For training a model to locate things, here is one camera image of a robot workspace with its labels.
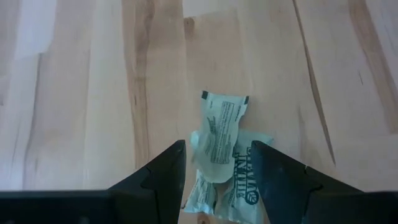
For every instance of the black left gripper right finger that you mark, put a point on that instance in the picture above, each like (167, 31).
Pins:
(280, 186)

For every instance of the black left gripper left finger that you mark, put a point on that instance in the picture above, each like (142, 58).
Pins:
(164, 193)

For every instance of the green stevia sweetener packet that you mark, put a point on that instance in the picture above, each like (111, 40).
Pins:
(220, 130)
(200, 196)
(242, 189)

